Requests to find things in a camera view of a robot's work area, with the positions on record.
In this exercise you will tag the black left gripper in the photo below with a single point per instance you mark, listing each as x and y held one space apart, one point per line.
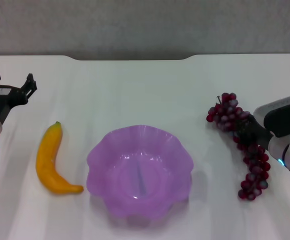
7 97

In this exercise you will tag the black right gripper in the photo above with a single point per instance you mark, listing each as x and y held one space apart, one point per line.
259 131

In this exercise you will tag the yellow banana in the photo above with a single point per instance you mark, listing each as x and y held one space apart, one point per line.
47 155

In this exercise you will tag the purple scalloped plastic bowl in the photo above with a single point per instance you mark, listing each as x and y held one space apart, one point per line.
124 175

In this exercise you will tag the dark red grape bunch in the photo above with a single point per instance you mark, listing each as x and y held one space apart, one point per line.
225 115

